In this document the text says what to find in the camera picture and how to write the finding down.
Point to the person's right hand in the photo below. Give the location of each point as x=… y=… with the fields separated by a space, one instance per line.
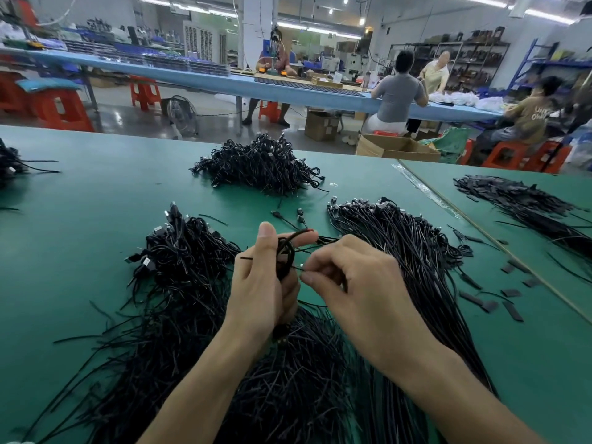
x=375 y=309

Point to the person's left hand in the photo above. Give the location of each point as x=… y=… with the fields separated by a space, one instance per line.
x=254 y=291

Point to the person's left forearm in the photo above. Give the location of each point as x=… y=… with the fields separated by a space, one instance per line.
x=190 y=397

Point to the scattered dark tie pieces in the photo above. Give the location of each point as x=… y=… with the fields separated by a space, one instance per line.
x=512 y=309

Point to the open cardboard box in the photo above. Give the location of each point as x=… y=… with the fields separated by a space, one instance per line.
x=398 y=148

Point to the small cardboard box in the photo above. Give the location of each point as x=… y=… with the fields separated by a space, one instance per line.
x=323 y=125

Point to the red plastic stool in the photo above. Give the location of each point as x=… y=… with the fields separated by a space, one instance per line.
x=9 y=92
x=145 y=92
x=270 y=112
x=507 y=155

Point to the green bag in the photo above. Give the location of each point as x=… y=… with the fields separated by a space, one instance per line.
x=450 y=141

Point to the grey floor fan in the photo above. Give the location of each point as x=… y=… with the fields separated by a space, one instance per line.
x=180 y=115

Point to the long blue workbench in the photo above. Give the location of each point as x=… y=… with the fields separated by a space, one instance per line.
x=242 y=83

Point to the pile of white bags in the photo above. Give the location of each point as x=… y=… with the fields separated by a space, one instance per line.
x=490 y=104

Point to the white pillar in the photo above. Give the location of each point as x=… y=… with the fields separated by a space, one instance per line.
x=257 y=30

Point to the metal storage shelf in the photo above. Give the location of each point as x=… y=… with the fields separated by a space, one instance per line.
x=458 y=58

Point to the red stool with blue seat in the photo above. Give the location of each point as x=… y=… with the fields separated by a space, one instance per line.
x=57 y=104

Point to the blue metal rack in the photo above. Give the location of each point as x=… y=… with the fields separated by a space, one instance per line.
x=550 y=64

